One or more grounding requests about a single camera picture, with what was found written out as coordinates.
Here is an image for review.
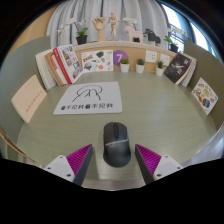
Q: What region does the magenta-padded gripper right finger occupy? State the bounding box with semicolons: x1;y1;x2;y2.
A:
134;143;184;185

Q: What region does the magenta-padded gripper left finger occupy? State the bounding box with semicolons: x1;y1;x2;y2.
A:
43;143;94;187

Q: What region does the black computer mouse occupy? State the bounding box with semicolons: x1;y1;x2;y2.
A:
102;121;132;168

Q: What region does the white printed mouse pad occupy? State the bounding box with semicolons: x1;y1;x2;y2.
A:
53;81;123;116

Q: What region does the beige cover book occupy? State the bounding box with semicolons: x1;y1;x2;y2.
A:
10;74;48;124

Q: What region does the colourful food illustration card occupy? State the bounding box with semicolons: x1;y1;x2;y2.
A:
191;77;219;116

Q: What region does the black cover book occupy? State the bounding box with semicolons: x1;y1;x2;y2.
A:
163;52;193;85

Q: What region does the thick white book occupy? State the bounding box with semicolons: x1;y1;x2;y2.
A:
34;49;58;90

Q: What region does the brown-covered book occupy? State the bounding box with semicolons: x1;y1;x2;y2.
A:
44;51;67;87

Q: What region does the red-spined photo cover book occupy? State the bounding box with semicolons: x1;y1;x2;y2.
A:
52;44;84;85

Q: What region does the small white card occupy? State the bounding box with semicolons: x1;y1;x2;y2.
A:
145;50;158;64
159;53;171;67

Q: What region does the white sticker sheet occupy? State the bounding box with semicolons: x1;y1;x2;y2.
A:
80;49;115;74

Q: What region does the grey-green desk partition panel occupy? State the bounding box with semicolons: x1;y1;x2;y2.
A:
0;35;51;148
183;40;224;131

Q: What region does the purple round number sign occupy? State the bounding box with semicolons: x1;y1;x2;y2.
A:
112;49;129;67

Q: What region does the white orchid, small black pot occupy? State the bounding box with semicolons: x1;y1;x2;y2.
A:
163;26;188;54

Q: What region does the white orchid, large black pot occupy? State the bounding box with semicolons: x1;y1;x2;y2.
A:
55;18;89;46

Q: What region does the black horse figurine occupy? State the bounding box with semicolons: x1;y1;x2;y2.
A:
143;28;162;46

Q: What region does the pink horse figurine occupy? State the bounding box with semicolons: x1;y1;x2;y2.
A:
124;25;144;44

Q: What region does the wooden hand model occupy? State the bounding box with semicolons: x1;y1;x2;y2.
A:
91;15;107;43

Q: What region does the white orchid plant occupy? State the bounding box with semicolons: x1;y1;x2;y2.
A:
122;17;139;32

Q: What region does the wooden artist mannequin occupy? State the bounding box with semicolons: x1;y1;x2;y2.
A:
106;12;123;41

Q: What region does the grey pleated curtain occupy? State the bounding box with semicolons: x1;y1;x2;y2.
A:
45;0;169;49

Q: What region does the window with dark frame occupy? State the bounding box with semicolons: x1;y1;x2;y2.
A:
159;3;218;58

